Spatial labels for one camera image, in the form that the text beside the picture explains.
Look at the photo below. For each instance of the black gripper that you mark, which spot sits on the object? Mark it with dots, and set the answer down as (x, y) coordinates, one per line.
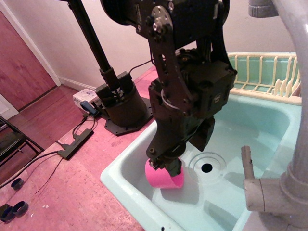
(174, 130)

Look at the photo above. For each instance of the pink plastic cup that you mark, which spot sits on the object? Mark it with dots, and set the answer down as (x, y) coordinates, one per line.
(161, 179)

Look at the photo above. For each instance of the light green sink basin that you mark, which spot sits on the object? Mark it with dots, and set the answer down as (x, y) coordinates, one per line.
(212, 197)

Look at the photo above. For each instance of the black USB hub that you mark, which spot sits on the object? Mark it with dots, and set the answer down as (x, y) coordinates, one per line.
(71, 149)

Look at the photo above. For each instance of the blue adapter plug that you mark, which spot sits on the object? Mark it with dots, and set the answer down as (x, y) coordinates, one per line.
(85, 105)

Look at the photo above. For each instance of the white cardboard box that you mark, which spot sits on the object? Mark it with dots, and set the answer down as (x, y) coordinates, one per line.
(85, 95)

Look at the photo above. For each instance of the grey PVC pipe faucet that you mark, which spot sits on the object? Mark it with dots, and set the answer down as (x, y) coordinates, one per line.
(278, 201)

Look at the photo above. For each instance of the cream dish drying rack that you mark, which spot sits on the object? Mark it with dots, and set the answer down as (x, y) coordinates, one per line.
(270, 74)

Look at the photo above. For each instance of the black metal chair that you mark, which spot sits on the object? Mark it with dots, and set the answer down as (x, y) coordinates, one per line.
(13, 142)

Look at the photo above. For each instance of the red wooden door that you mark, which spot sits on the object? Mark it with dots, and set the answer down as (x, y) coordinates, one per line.
(22, 77)

